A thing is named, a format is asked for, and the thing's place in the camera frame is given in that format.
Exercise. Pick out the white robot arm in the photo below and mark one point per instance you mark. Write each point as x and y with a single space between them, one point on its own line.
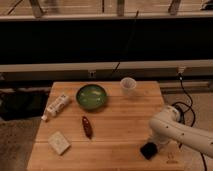
165 126

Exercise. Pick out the green bowl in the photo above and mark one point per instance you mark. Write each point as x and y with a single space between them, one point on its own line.
91 97

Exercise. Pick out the white tube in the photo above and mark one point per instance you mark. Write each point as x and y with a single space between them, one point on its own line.
56 106

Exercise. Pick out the thin black rod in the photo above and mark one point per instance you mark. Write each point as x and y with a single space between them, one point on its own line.
127 43

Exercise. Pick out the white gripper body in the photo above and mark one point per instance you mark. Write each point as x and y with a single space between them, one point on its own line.
158 139

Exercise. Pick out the black eraser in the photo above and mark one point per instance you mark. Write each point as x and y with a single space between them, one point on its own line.
149 150

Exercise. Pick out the white rectangular box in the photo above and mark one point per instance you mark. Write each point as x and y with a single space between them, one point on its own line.
58 142

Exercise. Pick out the white ceramic cup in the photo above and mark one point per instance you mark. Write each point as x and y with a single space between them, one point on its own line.
128 85

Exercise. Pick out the dark red pepper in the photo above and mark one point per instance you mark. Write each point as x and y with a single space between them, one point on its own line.
87 127

